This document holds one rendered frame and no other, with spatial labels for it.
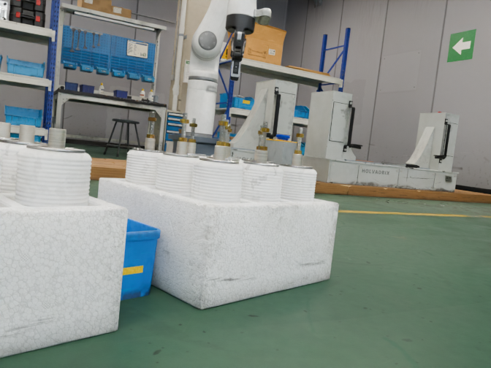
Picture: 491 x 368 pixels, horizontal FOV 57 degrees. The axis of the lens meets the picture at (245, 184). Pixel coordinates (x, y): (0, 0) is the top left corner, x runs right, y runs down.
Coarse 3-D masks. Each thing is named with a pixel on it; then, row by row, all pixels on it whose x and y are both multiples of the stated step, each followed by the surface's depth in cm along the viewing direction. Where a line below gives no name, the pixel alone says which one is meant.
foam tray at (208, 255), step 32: (128, 192) 93; (160, 192) 86; (160, 224) 85; (192, 224) 78; (224, 224) 77; (256, 224) 83; (288, 224) 90; (320, 224) 98; (160, 256) 84; (192, 256) 78; (224, 256) 78; (256, 256) 84; (288, 256) 91; (320, 256) 100; (160, 288) 84; (192, 288) 78; (224, 288) 79; (256, 288) 86; (288, 288) 93
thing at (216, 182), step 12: (204, 168) 81; (216, 168) 80; (228, 168) 81; (240, 168) 83; (192, 180) 84; (204, 180) 81; (216, 180) 80; (228, 180) 81; (240, 180) 84; (192, 192) 83; (204, 192) 81; (216, 192) 81; (228, 192) 81; (240, 192) 85
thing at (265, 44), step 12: (228, 36) 630; (252, 36) 598; (264, 36) 606; (276, 36) 615; (228, 48) 631; (252, 48) 600; (264, 48) 610; (276, 48) 620; (264, 60) 612; (276, 60) 622
